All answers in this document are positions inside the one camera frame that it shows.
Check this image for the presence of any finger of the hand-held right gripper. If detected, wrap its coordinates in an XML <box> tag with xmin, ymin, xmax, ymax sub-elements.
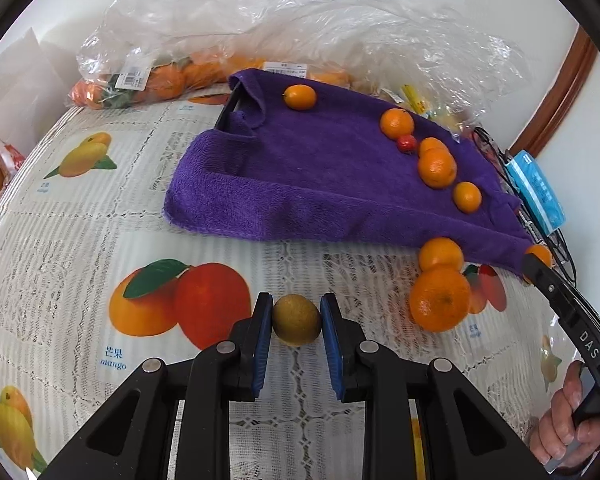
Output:
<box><xmin>521</xmin><ymin>253</ymin><xmax>577</xmax><ymax>314</ymax></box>

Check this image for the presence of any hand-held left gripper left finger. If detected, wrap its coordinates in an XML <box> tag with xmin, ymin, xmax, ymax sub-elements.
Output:
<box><xmin>37</xmin><ymin>291</ymin><xmax>274</xmax><ymax>480</ymax></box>

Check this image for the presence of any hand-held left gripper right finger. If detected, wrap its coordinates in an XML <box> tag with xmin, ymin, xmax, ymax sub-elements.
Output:
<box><xmin>320</xmin><ymin>293</ymin><xmax>548</xmax><ymax>480</ymax></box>

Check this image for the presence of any orange tangerine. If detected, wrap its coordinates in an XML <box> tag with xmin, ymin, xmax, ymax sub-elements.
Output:
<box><xmin>409</xmin><ymin>265</ymin><xmax>471</xmax><ymax>333</ymax></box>
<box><xmin>418</xmin><ymin>237</ymin><xmax>465</xmax><ymax>273</ymax></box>
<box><xmin>419</xmin><ymin>137</ymin><xmax>448</xmax><ymax>158</ymax></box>
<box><xmin>453</xmin><ymin>181</ymin><xmax>482</xmax><ymax>213</ymax></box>
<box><xmin>418</xmin><ymin>149</ymin><xmax>457</xmax><ymax>190</ymax></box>
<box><xmin>379</xmin><ymin>108</ymin><xmax>415</xmax><ymax>140</ymax></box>
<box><xmin>525</xmin><ymin>244</ymin><xmax>553</xmax><ymax>271</ymax></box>

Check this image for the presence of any brownish green kiwi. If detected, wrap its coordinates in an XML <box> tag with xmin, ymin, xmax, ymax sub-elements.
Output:
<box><xmin>272</xmin><ymin>294</ymin><xmax>323</xmax><ymax>347</ymax></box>

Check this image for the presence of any small oval kumquat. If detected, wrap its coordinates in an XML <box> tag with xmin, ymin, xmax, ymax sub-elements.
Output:
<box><xmin>283</xmin><ymin>84</ymin><xmax>318</xmax><ymax>111</ymax></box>

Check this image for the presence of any person's right hand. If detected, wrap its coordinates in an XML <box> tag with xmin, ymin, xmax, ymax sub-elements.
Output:
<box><xmin>529</xmin><ymin>359</ymin><xmax>600</xmax><ymax>473</ymax></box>

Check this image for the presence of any blue tissue pack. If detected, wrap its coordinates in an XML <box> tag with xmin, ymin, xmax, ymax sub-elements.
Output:
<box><xmin>507</xmin><ymin>150</ymin><xmax>566</xmax><ymax>233</ymax></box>

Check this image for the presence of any purple towel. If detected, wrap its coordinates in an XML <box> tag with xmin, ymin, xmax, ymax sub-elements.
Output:
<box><xmin>163</xmin><ymin>68</ymin><xmax>536</xmax><ymax>286</ymax></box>

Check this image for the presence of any fruit print lace tablecloth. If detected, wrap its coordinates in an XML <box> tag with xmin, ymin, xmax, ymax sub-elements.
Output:
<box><xmin>0</xmin><ymin>87</ymin><xmax>600</xmax><ymax>480</ymax></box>

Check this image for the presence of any crumpled clear plastic bag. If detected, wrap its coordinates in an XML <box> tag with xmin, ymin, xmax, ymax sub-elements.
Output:
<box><xmin>280</xmin><ymin>0</ymin><xmax>528</xmax><ymax>131</ymax></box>

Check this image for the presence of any clear bag of leafy tangerines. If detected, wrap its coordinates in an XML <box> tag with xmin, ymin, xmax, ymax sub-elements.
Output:
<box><xmin>72</xmin><ymin>10</ymin><xmax>192</xmax><ymax>111</ymax></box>

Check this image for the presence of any clear bag of oranges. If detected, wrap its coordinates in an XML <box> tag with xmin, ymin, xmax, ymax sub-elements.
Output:
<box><xmin>155</xmin><ymin>0</ymin><xmax>361</xmax><ymax>88</ymax></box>

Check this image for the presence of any white plastic bag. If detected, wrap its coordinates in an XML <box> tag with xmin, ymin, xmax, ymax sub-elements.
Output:
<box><xmin>0</xmin><ymin>27</ymin><xmax>76</xmax><ymax>132</ymax></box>

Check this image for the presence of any black wire rack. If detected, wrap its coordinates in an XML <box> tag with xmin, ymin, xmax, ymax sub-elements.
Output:
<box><xmin>472</xmin><ymin>127</ymin><xmax>577</xmax><ymax>281</ymax></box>

